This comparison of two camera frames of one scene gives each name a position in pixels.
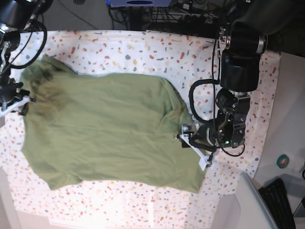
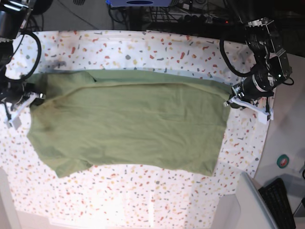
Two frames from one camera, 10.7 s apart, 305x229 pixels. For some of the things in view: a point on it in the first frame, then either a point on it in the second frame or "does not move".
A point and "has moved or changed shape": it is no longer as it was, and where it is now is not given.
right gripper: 204,136 -> 254,88
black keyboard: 275,193 does not move
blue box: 136,3 does not move
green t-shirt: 119,127 has moved or changed shape
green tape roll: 282,161 does not move
